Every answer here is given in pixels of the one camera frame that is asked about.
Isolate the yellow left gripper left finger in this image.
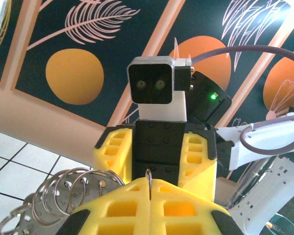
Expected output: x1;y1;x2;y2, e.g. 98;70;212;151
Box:
55;178;151;235

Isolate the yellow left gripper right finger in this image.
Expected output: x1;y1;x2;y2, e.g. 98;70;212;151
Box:
150;178;241;235

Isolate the silver split key ring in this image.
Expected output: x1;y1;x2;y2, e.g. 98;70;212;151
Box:
97;169;126;188
31;170;73;226
70;169;108;214
42;168;86;222
0;202;33;235
145;168;153;201

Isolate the slotted metal tray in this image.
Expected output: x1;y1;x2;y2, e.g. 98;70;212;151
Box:
226;156;294;235

